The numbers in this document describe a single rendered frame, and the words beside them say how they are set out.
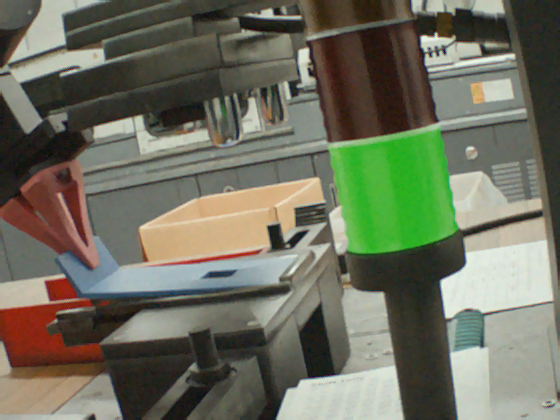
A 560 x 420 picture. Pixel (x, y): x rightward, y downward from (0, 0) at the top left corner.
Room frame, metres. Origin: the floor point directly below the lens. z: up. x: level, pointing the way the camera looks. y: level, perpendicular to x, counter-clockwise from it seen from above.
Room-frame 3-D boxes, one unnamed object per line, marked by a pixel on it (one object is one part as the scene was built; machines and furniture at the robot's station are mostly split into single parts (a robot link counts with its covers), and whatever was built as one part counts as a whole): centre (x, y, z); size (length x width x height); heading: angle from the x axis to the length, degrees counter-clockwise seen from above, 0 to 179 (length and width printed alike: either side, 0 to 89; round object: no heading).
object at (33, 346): (0.81, 0.15, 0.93); 0.25 x 0.12 x 0.06; 75
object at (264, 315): (0.57, 0.04, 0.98); 0.20 x 0.10 x 0.01; 165
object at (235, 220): (3.15, 0.17, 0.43); 0.59 x 0.54 x 0.58; 161
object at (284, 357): (0.57, 0.04, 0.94); 0.20 x 0.10 x 0.07; 165
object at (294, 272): (0.58, 0.00, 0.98); 0.07 x 0.01 x 0.03; 165
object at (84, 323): (0.57, 0.13, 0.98); 0.07 x 0.02 x 0.01; 75
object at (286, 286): (0.55, 0.07, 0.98); 0.13 x 0.01 x 0.03; 75
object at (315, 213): (0.81, -0.02, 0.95); 0.06 x 0.03 x 0.09; 165
